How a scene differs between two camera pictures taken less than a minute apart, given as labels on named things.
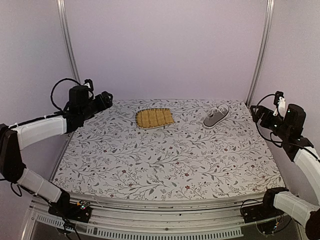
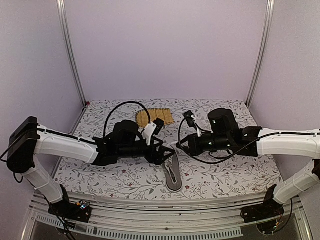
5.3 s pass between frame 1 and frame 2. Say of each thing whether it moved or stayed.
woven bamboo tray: stayed
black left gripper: moved
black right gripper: moved
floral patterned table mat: stayed
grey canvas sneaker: moved
